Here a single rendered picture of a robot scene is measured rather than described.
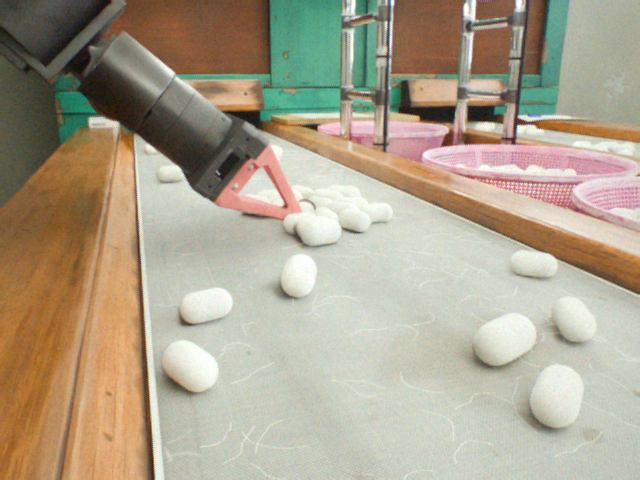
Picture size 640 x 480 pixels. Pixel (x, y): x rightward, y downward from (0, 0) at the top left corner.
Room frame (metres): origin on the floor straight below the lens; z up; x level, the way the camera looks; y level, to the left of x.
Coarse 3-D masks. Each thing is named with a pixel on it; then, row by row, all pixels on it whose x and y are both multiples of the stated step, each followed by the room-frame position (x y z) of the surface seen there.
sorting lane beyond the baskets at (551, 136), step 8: (472, 128) 1.41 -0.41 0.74; (496, 128) 1.41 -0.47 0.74; (520, 136) 1.23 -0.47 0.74; (528, 136) 1.23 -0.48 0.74; (544, 136) 1.23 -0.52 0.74; (552, 136) 1.23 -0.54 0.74; (560, 136) 1.23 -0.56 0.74; (568, 136) 1.23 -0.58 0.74; (576, 136) 1.23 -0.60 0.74; (584, 136) 1.23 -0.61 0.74; (592, 136) 1.21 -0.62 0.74; (568, 144) 1.09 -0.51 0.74; (592, 144) 1.09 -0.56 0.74
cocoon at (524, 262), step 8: (512, 256) 0.35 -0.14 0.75; (520, 256) 0.35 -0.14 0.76; (528, 256) 0.35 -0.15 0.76; (536, 256) 0.35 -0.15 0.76; (544, 256) 0.35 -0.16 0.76; (552, 256) 0.35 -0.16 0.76; (512, 264) 0.35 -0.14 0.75; (520, 264) 0.35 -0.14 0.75; (528, 264) 0.35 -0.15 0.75; (536, 264) 0.34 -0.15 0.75; (544, 264) 0.34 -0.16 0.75; (552, 264) 0.34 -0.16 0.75; (520, 272) 0.35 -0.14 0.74; (528, 272) 0.35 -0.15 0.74; (536, 272) 0.34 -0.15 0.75; (544, 272) 0.34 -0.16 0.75; (552, 272) 0.34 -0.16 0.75
